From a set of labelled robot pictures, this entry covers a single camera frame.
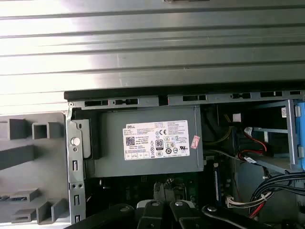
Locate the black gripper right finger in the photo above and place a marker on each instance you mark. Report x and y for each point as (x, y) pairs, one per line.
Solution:
(181, 214)

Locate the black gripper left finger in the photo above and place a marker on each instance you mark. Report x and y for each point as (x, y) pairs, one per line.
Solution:
(153, 215)

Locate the blue-labelled RAM stick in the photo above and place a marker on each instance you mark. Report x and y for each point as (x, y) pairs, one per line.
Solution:
(216, 181)

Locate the green motherboard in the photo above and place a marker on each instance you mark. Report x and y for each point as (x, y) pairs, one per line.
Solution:
(114, 190)

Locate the grey power supply unit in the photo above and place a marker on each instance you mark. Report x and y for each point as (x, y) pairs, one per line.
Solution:
(114, 148)

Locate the black open PC case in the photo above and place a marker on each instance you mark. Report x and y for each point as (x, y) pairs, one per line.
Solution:
(107, 93)

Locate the tall silver drive cage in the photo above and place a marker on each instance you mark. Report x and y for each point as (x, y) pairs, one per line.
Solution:
(291, 133)

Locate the grey parts rack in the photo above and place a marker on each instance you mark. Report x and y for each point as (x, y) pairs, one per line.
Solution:
(14, 181)

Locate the large blue disk carrier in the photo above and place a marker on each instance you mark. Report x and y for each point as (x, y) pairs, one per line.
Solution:
(301, 133)

